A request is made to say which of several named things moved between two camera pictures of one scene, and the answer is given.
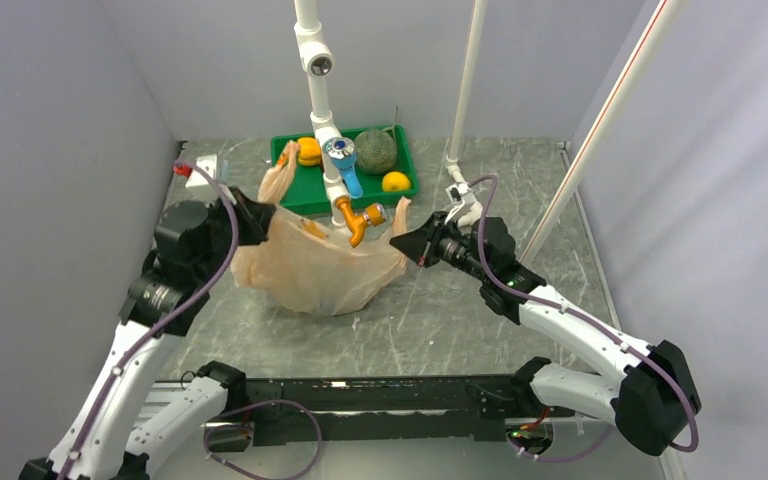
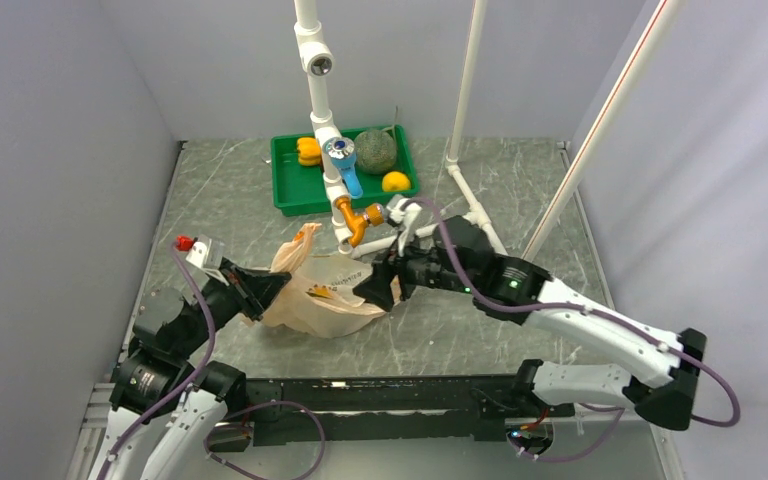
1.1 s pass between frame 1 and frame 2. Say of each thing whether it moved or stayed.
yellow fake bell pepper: stayed
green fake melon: stayed
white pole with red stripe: stayed
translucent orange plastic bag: moved
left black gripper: moved
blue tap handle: stayed
